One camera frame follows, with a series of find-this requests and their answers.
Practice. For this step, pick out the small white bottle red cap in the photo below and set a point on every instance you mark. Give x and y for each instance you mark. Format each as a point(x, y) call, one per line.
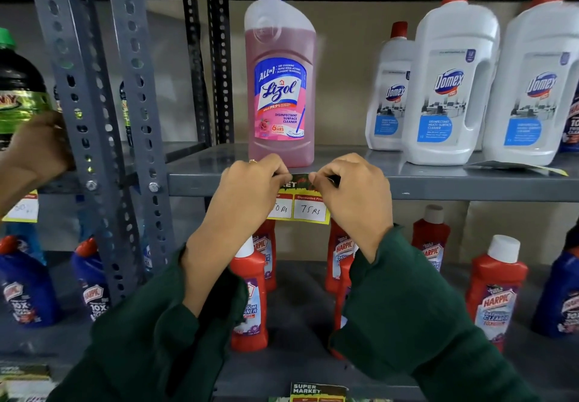
point(389, 98)

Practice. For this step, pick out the person's left hand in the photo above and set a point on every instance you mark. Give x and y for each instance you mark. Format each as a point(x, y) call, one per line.
point(242, 198)

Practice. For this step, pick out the loose paper label strip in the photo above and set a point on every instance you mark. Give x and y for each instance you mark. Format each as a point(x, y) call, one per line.
point(511, 167)

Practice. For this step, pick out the yellow paper price tag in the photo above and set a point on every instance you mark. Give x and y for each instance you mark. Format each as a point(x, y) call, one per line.
point(310, 209)
point(22, 209)

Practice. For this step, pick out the pink cleaner bottle blue cap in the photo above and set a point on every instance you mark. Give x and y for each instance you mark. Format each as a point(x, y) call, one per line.
point(280, 53)

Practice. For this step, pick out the dark slotted rack post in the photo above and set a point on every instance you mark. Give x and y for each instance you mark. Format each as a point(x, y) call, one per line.
point(221, 75)
point(199, 75)

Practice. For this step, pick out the large white bottle red cap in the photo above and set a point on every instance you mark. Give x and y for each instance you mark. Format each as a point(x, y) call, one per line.
point(445, 89)
point(533, 89)

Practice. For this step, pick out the person's right forearm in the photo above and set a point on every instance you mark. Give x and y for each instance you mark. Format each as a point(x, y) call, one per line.
point(407, 324)

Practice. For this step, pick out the grey slotted rack post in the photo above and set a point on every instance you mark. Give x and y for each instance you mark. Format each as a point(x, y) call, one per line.
point(140, 98)
point(86, 121)

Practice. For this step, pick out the red cleaner bottle white cap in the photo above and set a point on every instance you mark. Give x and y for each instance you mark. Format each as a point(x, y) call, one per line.
point(495, 297)
point(251, 306)
point(431, 238)

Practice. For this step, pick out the person's right hand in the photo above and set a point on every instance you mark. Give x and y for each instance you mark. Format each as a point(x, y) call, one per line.
point(359, 198)

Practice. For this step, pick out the blue cleaner bottle red cap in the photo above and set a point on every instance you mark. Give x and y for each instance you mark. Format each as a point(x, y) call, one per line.
point(27, 288)
point(92, 284)

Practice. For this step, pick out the dark blue cleaner bottle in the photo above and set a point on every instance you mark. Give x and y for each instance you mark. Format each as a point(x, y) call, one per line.
point(571, 125)

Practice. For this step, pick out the person's left forearm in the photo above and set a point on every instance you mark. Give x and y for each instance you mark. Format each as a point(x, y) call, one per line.
point(149, 338)

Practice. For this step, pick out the black bottle green cap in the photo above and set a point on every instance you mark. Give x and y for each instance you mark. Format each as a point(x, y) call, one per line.
point(18, 85)

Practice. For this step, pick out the green yellow price tag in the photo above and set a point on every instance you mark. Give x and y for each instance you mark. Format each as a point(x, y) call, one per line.
point(316, 392)

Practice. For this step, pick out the person's right fingers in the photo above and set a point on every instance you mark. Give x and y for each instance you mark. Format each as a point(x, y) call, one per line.
point(330, 175)

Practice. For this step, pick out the stack of paper labels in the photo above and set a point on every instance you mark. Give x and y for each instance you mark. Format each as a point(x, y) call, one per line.
point(25, 381)

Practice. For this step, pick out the person's left fingers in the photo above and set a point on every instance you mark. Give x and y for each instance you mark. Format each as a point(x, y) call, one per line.
point(276, 170)

